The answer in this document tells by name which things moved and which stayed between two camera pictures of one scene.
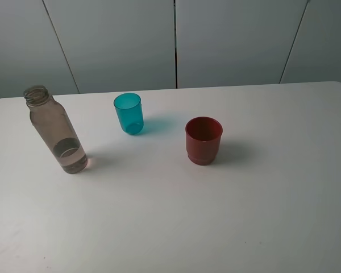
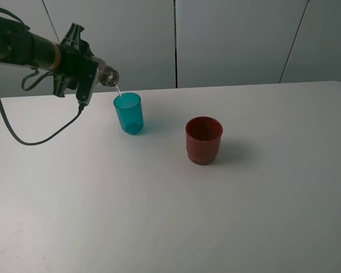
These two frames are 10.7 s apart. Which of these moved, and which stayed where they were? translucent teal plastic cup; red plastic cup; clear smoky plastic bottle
Moved: clear smoky plastic bottle
Stayed: red plastic cup; translucent teal plastic cup
